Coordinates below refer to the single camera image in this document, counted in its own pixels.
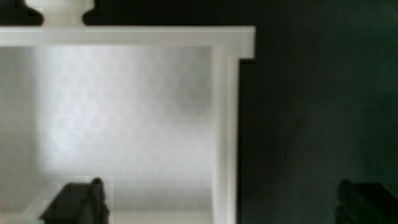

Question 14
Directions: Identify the white drawer with tag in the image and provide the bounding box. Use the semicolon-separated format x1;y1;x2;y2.
0;0;256;224

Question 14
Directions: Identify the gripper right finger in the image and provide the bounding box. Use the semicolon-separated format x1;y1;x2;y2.
334;180;398;224

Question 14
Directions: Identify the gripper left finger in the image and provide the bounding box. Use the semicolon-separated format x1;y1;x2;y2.
23;178;110;224

